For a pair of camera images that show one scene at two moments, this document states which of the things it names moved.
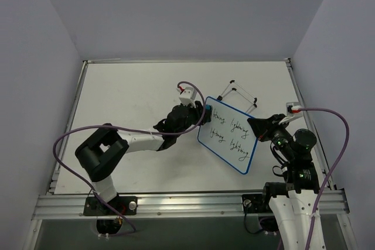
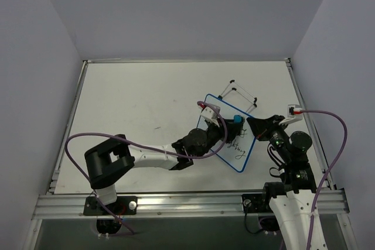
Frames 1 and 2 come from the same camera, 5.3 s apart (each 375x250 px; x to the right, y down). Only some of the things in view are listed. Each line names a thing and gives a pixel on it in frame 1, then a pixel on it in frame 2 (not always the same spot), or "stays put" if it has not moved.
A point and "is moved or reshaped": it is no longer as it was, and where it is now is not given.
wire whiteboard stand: (220, 98) stays put
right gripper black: (265, 127) stays put
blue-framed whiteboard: (229, 134) stays put
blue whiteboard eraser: (208, 108) is moved or reshaped
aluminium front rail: (160, 205) stays put
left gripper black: (198, 112) to (227, 126)
